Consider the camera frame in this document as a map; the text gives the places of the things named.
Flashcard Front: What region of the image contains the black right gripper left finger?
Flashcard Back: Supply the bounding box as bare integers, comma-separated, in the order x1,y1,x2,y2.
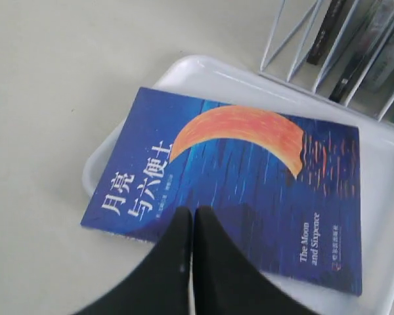
76,207,193,314

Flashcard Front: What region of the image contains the dark brown spine book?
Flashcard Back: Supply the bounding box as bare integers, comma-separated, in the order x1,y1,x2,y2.
306,0,347,65

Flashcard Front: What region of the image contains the black grey spine book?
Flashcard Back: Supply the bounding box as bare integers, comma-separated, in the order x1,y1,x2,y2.
329,1,394,102

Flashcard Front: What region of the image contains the white plastic tray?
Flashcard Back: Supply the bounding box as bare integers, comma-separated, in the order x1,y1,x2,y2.
82,56,394,314

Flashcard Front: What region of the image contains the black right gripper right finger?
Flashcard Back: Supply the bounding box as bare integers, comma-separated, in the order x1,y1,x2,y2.
192,206,315,314

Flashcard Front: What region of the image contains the grey white spine book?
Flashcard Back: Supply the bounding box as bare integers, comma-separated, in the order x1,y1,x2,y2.
364,32,394,91

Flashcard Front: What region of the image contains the white wire book rack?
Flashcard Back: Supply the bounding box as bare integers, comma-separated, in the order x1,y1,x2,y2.
259,1,394,123

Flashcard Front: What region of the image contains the blue moon sixpence book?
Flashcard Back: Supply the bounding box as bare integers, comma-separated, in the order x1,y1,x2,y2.
81,87,362,295

